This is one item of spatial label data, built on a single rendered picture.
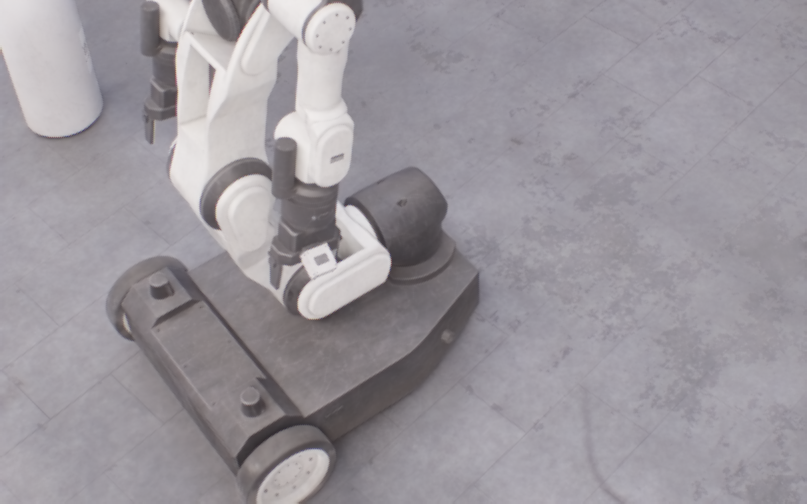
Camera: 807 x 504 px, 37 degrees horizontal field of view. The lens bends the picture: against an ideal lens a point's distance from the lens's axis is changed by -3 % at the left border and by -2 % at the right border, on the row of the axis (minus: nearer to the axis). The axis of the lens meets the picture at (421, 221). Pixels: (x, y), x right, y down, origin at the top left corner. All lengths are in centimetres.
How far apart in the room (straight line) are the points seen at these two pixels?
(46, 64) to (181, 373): 98
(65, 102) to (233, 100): 124
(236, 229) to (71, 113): 117
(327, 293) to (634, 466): 69
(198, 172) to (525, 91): 131
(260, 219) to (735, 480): 106
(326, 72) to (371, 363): 79
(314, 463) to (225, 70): 82
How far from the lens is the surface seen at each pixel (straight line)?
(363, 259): 236
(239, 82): 193
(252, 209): 208
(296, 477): 239
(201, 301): 251
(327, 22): 167
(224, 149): 204
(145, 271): 258
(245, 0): 190
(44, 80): 311
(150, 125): 229
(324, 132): 181
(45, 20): 302
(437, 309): 247
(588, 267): 277
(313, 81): 178
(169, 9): 217
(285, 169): 186
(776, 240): 289
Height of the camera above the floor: 210
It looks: 47 degrees down
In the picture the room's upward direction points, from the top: 3 degrees counter-clockwise
